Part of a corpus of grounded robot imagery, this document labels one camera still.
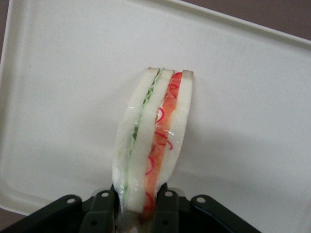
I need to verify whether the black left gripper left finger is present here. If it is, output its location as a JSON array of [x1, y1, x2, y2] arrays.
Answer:
[[80, 184, 120, 233]]

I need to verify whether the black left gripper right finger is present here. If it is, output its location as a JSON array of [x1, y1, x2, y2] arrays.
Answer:
[[152, 183, 181, 233]]

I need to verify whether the plastic-wrapped triangle sandwich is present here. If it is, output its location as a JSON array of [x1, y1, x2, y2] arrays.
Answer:
[[112, 67, 195, 233]]

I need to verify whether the white rectangular plastic tray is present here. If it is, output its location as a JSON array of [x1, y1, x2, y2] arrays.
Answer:
[[0, 0, 311, 233]]

